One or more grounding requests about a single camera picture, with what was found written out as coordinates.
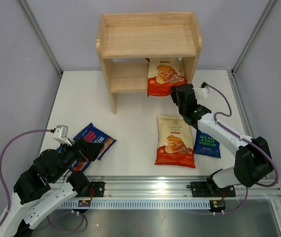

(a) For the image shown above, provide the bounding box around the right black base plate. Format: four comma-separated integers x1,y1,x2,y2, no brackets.
186,181,236,198

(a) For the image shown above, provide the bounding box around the aluminium frame post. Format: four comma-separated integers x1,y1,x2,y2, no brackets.
17,0,63,78
231,0,278,76

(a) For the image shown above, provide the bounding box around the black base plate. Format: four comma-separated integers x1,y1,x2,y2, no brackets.
186,181,236,198
80,181,105,198

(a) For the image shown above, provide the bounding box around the left aluminium frame post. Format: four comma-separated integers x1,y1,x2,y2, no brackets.
17,0,63,78

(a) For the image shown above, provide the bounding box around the blue Burts sea salt bag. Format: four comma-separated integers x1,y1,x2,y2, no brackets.
193,130,221,158

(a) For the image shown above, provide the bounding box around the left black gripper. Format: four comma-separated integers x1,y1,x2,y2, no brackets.
51,137,104,182

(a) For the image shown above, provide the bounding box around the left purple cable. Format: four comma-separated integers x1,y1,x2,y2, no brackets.
0,129,88,237

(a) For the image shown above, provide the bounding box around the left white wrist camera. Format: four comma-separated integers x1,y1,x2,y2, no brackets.
51,125,73,146

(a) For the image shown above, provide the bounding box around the cassava chips bag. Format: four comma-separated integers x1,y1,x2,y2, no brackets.
146,57,187,97
155,116,196,168

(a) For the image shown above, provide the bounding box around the aluminium mounting rail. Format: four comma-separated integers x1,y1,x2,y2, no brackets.
14,175,281,199

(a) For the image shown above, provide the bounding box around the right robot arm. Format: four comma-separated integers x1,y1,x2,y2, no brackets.
171,82,277,198

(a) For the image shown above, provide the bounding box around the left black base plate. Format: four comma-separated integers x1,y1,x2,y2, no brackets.
80,181,105,198

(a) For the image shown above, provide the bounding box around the right aluminium frame post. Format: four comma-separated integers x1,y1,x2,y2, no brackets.
231,0,278,76

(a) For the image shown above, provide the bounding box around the blue burts chilli bag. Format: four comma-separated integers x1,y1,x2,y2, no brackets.
73,123,117,160
56,144,91,171

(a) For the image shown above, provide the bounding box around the white slotted cable duct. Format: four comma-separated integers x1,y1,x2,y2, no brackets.
59,199,211,210

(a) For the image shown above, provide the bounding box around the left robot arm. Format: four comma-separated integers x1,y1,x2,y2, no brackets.
0,138,104,237

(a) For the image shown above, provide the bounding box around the wooden two-tier shelf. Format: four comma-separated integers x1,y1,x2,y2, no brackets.
96,12,203,114

